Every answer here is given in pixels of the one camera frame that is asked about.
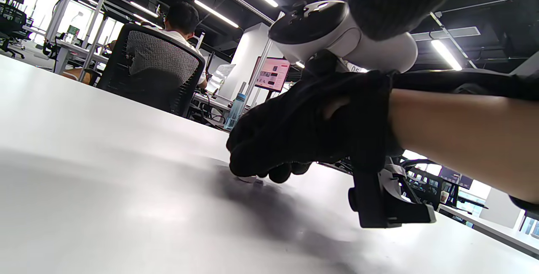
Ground monitor with pink screen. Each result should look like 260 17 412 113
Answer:
253 56 291 93

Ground person's left hand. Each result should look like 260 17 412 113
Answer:
177 0 474 41

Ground black mesh office chair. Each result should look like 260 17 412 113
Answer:
96 23 206 118

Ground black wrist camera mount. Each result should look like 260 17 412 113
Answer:
348 156 437 229

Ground white metal support post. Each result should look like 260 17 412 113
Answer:
44 0 83 43
80 0 114 81

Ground white office desk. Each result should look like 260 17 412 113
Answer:
438 205 539 260

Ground person's right hand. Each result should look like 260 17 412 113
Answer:
227 70 397 184

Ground person's right forearm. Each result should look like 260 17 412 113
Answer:
387 89 539 205

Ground blue translucent water bottle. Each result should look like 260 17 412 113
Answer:
223 82 247 131

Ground black forearm pack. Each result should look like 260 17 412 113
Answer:
509 195 539 221

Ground grey and black hand controller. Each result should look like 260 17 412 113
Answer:
269 0 418 74

